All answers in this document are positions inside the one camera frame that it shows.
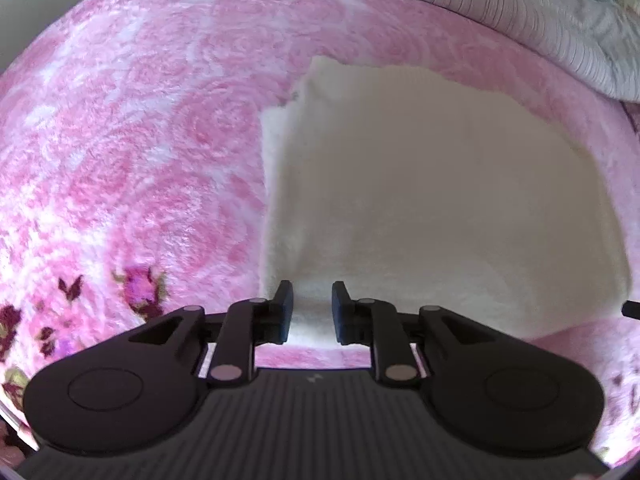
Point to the pink floral blanket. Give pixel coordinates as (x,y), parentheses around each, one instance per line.
(140,160)

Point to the cream fleece garment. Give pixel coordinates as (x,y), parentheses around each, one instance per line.
(425,195)

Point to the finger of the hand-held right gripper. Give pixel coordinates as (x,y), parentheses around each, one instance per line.
(632,309)

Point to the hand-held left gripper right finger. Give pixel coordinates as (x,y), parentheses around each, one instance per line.
(341,315)

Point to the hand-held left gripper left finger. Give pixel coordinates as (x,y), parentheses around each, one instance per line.
(286,312)

